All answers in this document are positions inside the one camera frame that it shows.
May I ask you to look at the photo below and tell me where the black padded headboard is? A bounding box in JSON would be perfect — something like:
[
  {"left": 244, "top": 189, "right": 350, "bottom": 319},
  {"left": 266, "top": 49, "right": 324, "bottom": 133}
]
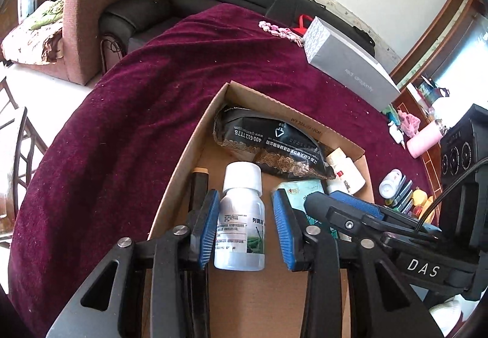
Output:
[{"left": 99, "top": 0, "right": 375, "bottom": 56}]

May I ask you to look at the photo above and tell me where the grey red dragonfly shoebox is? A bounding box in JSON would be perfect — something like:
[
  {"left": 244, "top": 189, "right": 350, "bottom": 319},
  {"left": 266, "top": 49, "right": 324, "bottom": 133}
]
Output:
[{"left": 303, "top": 16, "right": 400, "bottom": 112}]

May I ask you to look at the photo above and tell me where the pink cylindrical tumbler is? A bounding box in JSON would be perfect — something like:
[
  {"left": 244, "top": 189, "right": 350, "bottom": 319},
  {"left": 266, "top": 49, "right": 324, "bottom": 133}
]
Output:
[{"left": 406, "top": 119, "right": 446, "bottom": 159}]

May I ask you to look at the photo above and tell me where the wooden chair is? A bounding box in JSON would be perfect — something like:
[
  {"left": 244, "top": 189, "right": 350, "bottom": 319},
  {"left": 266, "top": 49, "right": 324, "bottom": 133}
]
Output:
[{"left": 1, "top": 79, "right": 47, "bottom": 249}]

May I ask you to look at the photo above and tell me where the black marker yellow cap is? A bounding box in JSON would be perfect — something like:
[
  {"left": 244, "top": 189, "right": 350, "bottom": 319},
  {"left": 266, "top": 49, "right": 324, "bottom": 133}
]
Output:
[{"left": 392, "top": 180, "right": 413, "bottom": 212}]

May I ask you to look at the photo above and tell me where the small white box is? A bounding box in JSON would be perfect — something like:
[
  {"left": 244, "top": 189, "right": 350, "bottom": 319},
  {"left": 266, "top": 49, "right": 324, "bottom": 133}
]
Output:
[{"left": 388, "top": 121, "right": 406, "bottom": 149}]

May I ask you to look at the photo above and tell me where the pink white braided cord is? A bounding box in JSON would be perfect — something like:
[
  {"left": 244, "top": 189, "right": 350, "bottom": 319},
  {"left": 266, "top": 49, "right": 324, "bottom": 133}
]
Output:
[{"left": 258, "top": 20, "right": 305, "bottom": 47}]

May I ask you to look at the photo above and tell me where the black marker orange cap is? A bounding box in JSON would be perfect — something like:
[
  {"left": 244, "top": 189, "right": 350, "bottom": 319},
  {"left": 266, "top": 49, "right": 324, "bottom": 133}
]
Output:
[{"left": 188, "top": 167, "right": 208, "bottom": 212}]

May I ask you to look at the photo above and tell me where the white bottle green label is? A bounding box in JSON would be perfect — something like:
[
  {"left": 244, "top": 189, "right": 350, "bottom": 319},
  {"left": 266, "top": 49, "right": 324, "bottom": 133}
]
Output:
[{"left": 213, "top": 161, "right": 266, "bottom": 272}]

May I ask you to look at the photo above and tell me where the black snack bag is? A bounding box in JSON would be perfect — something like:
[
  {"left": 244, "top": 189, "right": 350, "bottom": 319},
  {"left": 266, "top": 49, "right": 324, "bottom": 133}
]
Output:
[{"left": 213, "top": 105, "right": 336, "bottom": 180}]

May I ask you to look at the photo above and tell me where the yellow snack packet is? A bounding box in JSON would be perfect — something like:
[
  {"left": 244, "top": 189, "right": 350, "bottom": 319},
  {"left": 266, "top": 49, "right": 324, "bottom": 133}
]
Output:
[{"left": 410, "top": 189, "right": 433, "bottom": 219}]

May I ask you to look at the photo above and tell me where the floral blanket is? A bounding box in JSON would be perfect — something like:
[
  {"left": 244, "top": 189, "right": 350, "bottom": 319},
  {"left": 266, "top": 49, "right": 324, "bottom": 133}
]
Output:
[{"left": 1, "top": 0, "right": 65, "bottom": 65}]

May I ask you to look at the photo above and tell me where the teal cartoon tissue pack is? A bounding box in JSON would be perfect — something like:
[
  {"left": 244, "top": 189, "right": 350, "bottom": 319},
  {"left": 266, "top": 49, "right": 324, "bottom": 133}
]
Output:
[{"left": 274, "top": 178, "right": 324, "bottom": 212}]

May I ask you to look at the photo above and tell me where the black marker grey cap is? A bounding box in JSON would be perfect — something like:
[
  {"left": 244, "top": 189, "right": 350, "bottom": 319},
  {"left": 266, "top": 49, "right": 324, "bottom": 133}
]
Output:
[{"left": 385, "top": 175, "right": 406, "bottom": 207}]

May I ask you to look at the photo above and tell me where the maroon velvet bedspread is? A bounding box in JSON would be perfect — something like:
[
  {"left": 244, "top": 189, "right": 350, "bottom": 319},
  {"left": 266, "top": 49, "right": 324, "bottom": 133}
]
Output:
[{"left": 8, "top": 4, "right": 429, "bottom": 337}]

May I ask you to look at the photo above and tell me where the white pill bottle red label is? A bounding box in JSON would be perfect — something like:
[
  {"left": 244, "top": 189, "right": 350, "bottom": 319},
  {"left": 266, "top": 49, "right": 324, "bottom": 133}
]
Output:
[{"left": 379, "top": 169, "right": 403, "bottom": 199}]

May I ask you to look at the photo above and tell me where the green cloth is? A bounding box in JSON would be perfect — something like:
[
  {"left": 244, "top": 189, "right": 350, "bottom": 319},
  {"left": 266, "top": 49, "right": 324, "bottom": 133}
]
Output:
[{"left": 381, "top": 104, "right": 401, "bottom": 127}]

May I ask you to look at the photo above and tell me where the pink cloth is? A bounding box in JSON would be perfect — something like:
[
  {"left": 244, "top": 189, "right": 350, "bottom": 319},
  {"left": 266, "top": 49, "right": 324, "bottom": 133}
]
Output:
[{"left": 397, "top": 110, "right": 420, "bottom": 138}]

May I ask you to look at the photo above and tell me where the brown cardboard box tray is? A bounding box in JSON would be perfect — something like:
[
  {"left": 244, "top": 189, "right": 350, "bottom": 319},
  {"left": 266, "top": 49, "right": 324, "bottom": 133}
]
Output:
[{"left": 149, "top": 81, "right": 374, "bottom": 337}]

